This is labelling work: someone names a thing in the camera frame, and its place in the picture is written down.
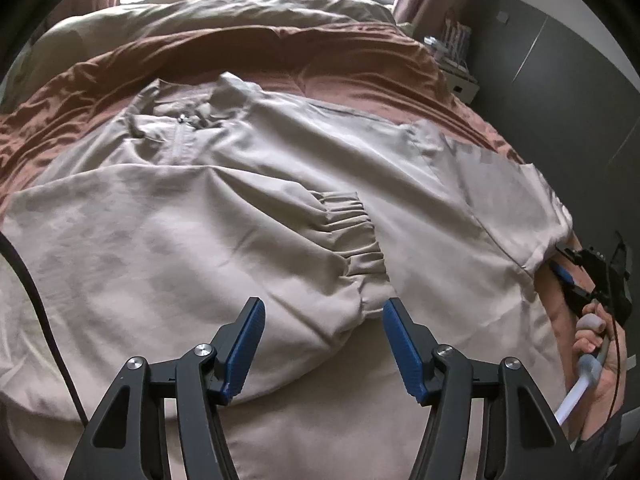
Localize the person's right hand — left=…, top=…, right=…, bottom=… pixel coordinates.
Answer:
left=571, top=300, right=628, bottom=436

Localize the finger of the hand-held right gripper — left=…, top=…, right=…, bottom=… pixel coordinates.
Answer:
left=555, top=242, right=585, bottom=263
left=549, top=261, right=595, bottom=307

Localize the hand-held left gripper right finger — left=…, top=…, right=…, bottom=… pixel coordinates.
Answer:
left=382, top=297, right=576, bottom=480

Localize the person's right forearm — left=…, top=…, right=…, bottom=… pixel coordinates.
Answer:
left=570, top=410, right=640, bottom=480

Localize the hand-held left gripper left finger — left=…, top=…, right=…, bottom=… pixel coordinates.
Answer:
left=64, top=297, right=266, bottom=480

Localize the brown bed sheet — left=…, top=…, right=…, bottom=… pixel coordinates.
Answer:
left=0, top=25, right=581, bottom=366

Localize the black cable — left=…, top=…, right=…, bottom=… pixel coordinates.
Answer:
left=0, top=232, right=88, bottom=423
left=580, top=327, right=628, bottom=441

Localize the white bedside shelf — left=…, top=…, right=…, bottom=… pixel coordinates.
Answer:
left=424, top=17, right=482, bottom=105

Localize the beige zip jacket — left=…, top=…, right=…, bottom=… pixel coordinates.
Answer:
left=0, top=72, right=576, bottom=480

